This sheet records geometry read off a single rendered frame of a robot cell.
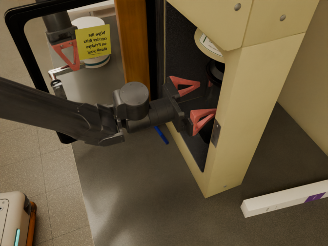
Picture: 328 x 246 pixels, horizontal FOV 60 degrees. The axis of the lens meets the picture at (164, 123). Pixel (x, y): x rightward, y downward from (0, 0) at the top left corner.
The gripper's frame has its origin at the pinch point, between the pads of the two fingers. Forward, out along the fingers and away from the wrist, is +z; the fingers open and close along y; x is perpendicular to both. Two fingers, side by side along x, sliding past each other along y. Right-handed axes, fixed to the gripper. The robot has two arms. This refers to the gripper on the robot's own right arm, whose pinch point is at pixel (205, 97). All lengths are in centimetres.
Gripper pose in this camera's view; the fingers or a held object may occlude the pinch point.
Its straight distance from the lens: 67.8
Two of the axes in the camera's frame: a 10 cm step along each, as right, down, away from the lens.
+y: -3.6, -7.1, 6.0
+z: 9.3, -2.9, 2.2
